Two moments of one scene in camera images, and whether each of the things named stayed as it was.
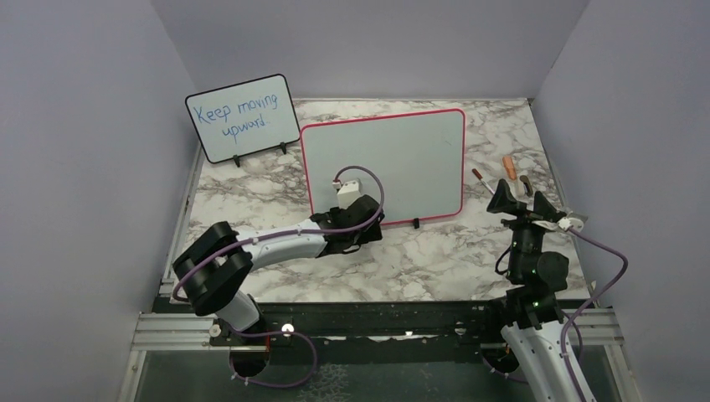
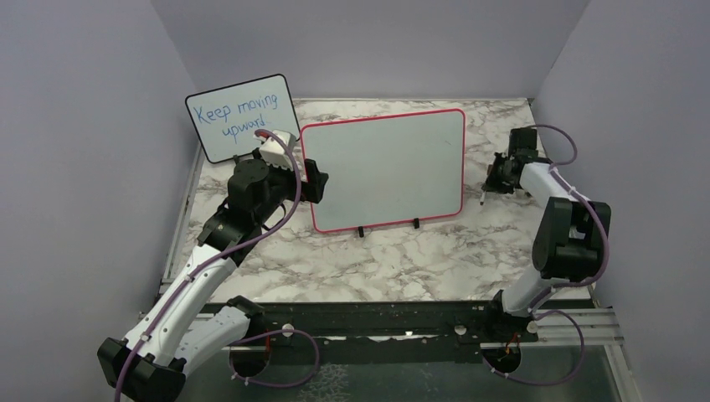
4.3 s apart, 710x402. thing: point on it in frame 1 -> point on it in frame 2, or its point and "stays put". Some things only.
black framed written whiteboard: (243, 118) stays put
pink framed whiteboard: (414, 162) stays put
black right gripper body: (522, 221) -> (496, 179)
